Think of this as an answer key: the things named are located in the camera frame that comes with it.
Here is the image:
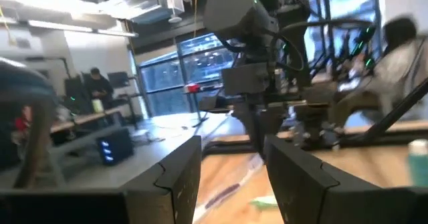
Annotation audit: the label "wooden background table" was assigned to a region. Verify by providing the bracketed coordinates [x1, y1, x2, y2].
[49, 107, 122, 134]

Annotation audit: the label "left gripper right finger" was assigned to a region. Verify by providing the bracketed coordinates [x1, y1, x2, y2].
[263, 134, 428, 224]

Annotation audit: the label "purple white toothbrush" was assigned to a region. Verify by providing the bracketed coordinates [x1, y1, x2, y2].
[193, 156, 265, 223]

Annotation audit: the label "ceiling light bar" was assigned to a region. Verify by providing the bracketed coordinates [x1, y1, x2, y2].
[28, 19, 138, 38]

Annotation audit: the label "yellow-green bottle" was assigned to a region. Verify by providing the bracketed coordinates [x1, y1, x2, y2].
[92, 98, 105, 114]

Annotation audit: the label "dark box blue lights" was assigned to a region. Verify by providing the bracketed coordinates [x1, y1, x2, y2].
[96, 127, 135, 166]

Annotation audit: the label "ceiling air duct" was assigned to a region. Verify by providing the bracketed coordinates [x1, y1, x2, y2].
[100, 0, 185, 25]

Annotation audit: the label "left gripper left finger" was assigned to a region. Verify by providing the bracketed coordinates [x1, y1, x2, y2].
[0, 135, 203, 224]

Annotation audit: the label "dark background monitor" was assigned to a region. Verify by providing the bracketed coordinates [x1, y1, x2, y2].
[106, 71, 130, 89]

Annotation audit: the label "green white toothbrush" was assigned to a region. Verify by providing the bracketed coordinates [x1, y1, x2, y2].
[249, 194, 280, 209]

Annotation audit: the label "teal mouthwash bottle white cap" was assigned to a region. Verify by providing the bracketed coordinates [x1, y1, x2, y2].
[407, 139, 428, 188]

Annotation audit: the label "large glass window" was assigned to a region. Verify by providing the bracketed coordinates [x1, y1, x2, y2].
[138, 33, 237, 118]

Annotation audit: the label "yellow hanging cable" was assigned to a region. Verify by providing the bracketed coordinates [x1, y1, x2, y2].
[192, 0, 199, 39]

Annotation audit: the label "red object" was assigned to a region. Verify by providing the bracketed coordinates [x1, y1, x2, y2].
[185, 82, 201, 94]

